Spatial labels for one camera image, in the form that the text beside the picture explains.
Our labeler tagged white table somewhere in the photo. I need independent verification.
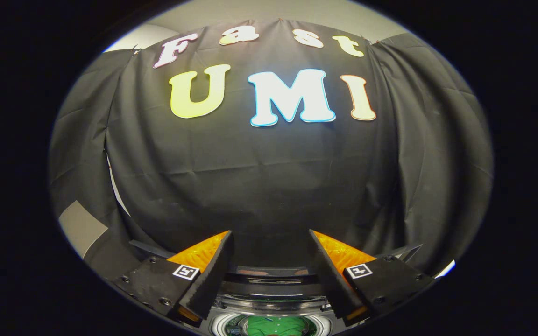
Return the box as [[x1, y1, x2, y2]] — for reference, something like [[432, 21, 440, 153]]
[[435, 260, 456, 279]]

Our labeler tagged beige and dark cabinet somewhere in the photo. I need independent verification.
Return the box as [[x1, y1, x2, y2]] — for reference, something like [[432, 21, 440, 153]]
[[58, 201, 132, 280]]

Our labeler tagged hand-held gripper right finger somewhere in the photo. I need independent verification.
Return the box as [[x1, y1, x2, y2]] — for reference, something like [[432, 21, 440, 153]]
[[307, 229, 435, 326]]

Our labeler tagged grey washing machine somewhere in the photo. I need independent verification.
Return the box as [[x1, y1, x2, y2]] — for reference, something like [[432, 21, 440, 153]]
[[199, 296, 342, 336]]

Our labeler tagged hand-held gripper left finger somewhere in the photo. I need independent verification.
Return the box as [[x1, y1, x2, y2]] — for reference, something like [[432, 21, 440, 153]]
[[113, 230, 234, 322]]

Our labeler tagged green polo shirt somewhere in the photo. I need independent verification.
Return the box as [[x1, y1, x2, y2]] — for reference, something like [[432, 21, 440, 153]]
[[246, 316, 310, 336]]

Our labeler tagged dark washing machine lid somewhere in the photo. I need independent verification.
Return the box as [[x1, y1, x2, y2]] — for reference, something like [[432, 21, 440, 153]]
[[128, 239, 424, 299]]

